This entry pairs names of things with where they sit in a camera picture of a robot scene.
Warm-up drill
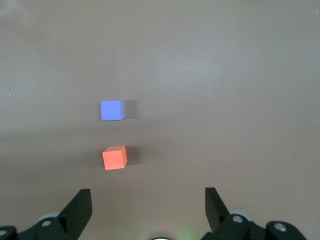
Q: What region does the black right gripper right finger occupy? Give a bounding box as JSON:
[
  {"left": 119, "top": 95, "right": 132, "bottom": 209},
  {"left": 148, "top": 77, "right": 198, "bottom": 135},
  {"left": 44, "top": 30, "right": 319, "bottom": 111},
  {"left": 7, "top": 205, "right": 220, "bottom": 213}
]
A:
[{"left": 202, "top": 187, "right": 270, "bottom": 240}]

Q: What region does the orange cube block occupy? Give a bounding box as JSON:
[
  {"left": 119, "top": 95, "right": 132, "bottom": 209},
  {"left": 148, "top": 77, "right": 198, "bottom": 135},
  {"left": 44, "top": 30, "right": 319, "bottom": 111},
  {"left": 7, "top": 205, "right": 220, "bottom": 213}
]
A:
[{"left": 102, "top": 145, "right": 129, "bottom": 172}]

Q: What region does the purple cube block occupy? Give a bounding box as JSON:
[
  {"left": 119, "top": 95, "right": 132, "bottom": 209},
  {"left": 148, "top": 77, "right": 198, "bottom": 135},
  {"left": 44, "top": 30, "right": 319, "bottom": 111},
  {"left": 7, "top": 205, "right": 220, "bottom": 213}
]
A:
[{"left": 100, "top": 99, "right": 125, "bottom": 122}]

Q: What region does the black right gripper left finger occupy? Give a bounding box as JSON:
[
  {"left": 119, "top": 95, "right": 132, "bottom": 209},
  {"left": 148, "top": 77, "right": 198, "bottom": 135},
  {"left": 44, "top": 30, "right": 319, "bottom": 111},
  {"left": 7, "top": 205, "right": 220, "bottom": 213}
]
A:
[{"left": 17, "top": 188, "right": 93, "bottom": 240}]

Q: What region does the brown table cover mat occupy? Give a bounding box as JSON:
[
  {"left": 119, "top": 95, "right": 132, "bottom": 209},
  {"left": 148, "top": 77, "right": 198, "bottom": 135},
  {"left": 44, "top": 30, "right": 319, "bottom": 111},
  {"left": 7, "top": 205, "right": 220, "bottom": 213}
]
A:
[{"left": 0, "top": 0, "right": 320, "bottom": 240}]

